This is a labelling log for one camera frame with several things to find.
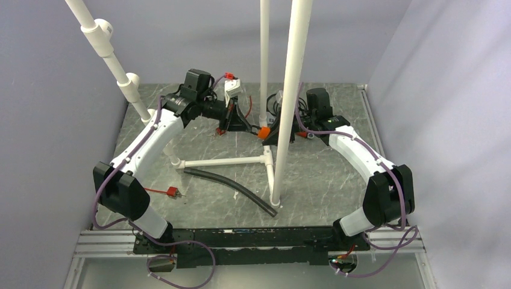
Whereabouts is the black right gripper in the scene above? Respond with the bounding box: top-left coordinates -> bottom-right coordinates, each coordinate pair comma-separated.
261,107 -> 316,146

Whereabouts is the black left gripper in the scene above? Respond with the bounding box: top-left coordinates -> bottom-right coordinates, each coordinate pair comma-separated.
198,94 -> 252,133

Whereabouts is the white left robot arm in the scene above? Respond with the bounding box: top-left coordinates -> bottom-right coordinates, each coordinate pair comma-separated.
92,69 -> 243,253

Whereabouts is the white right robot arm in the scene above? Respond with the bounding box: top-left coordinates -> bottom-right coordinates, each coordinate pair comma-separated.
290,88 -> 415,250

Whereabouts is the white PVC pipe frame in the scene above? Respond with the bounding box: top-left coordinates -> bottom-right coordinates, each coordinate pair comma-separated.
64,0 -> 315,208

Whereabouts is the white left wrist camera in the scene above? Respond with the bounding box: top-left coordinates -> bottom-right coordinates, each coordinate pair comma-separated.
224,79 -> 244,107

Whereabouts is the coiled black cable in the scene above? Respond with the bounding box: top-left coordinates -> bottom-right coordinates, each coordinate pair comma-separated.
267,93 -> 308,120

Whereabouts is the red wire with connector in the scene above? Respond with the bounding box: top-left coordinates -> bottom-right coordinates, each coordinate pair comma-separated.
216,72 -> 253,136

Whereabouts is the black corrugated hose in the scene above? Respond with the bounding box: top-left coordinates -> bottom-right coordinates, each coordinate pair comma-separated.
183,167 -> 278,218

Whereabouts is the short red wire connector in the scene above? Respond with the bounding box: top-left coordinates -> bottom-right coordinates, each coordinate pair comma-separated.
145,187 -> 183,199

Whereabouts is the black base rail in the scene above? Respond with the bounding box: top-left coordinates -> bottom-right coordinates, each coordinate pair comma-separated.
133,225 -> 369,269

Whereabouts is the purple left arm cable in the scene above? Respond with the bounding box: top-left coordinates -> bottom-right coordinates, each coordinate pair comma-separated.
90,75 -> 218,289

